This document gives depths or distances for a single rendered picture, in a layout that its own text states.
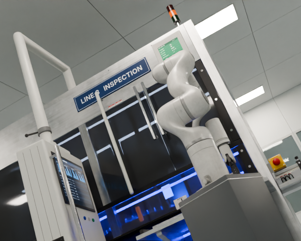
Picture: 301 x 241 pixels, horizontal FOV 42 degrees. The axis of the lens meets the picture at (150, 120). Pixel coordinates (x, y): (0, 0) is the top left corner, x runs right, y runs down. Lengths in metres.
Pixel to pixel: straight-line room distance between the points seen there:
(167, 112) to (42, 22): 2.16
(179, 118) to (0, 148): 1.82
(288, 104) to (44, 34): 4.71
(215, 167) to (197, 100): 0.28
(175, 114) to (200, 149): 0.19
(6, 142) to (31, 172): 0.96
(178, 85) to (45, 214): 0.95
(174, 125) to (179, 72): 0.34
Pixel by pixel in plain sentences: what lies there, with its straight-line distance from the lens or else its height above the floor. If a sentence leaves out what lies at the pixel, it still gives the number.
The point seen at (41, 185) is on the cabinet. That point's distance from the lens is 2.18.
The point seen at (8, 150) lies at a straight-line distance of 3.12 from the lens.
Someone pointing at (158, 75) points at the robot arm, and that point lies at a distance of 2.00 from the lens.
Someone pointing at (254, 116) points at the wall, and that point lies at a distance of 7.22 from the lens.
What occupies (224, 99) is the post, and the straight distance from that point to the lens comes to 2.45.
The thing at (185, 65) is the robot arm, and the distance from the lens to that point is 1.93.
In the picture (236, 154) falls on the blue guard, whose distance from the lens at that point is 2.35.
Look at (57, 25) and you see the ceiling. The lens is 3.68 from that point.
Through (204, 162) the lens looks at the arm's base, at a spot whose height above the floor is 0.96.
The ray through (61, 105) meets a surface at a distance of 2.93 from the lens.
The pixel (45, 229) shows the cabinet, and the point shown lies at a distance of 2.13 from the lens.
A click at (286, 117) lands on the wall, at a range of 7.16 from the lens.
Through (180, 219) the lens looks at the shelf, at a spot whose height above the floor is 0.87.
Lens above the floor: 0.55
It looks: 24 degrees up
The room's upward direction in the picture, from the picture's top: 22 degrees counter-clockwise
